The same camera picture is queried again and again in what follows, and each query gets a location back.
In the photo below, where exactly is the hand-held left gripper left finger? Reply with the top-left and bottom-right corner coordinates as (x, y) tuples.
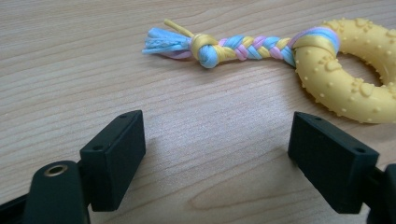
(79, 109), (147, 213)

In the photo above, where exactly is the yellow ring braided rope toy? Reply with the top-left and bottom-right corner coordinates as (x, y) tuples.
(141, 17), (396, 125)

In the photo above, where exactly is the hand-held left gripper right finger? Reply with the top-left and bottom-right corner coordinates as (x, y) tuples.
(287, 111), (381, 215)

